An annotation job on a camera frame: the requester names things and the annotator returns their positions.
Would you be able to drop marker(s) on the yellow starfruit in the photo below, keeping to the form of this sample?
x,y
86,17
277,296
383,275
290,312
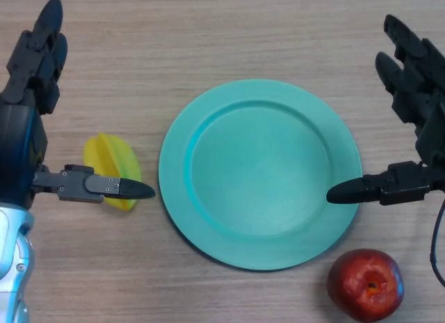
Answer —
x,y
104,153

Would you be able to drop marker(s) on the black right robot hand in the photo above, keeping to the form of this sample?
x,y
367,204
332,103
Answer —
x,y
429,93

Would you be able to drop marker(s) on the green round plate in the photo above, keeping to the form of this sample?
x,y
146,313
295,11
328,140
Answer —
x,y
259,173

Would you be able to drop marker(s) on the red apple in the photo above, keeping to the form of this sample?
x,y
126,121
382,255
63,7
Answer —
x,y
361,285

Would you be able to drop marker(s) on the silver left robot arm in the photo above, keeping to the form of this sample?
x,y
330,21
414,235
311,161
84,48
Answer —
x,y
14,260

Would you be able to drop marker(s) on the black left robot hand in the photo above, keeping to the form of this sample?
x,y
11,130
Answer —
x,y
17,139

